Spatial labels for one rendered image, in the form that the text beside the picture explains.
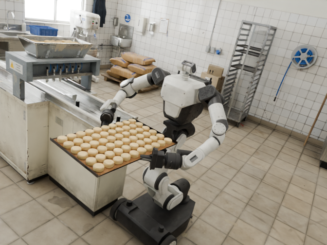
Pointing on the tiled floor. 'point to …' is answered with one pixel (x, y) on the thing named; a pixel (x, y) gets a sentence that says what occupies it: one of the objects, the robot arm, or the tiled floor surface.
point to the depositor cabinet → (26, 130)
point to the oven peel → (315, 120)
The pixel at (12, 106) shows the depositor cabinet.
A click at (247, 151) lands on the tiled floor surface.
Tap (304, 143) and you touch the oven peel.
